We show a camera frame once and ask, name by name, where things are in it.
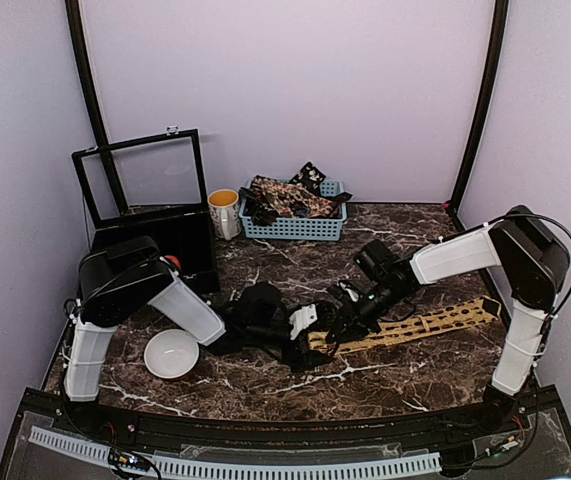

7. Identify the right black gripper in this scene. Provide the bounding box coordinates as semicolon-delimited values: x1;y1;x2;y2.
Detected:
327;282;407;345

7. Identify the yellow beetle-pattern tie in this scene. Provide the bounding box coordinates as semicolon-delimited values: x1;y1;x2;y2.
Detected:
335;296;502;355

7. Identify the white bowl orange outside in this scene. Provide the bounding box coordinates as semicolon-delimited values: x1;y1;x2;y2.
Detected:
144;329;200;380

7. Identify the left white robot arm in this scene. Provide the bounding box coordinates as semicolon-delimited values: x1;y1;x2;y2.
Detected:
60;236;332;436

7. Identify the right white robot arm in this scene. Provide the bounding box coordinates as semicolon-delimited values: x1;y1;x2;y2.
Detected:
325;205;571;434

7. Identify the light blue plastic basket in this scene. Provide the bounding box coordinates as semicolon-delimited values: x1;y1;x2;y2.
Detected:
239;181;347;241

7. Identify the rolled orange black tie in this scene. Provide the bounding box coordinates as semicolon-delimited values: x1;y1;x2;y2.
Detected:
163;255;182;273

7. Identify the floral patterned tie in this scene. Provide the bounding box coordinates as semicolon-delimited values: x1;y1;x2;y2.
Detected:
239;176;352;226

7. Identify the black floral tie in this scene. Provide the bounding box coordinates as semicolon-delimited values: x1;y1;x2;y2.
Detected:
289;161;326;190

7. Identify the white mug yellow inside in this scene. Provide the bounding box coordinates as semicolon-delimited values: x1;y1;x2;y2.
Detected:
208;189;242;241

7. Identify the black display box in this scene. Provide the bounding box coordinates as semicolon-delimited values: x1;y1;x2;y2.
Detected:
71;127;220;294

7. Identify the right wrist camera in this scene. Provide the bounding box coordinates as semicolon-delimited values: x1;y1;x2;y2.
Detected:
354;240;400;282

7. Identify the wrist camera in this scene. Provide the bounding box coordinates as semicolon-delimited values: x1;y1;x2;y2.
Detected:
232;282;287;327
354;240;400;282

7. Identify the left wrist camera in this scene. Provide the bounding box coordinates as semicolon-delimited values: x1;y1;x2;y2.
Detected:
232;282;287;327

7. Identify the right black frame post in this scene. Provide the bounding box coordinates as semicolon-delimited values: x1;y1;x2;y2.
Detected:
447;0;509;216

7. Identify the black frame post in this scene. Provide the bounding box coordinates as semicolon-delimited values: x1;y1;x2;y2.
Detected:
64;0;128;214
447;0;509;216

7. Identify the white cable duct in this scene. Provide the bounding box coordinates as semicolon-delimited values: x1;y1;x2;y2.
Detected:
28;426;442;480

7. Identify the black front rail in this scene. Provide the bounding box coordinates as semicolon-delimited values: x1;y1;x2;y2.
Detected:
19;387;566;451

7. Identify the left black frame post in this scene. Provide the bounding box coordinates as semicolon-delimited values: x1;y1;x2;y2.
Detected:
64;0;128;214

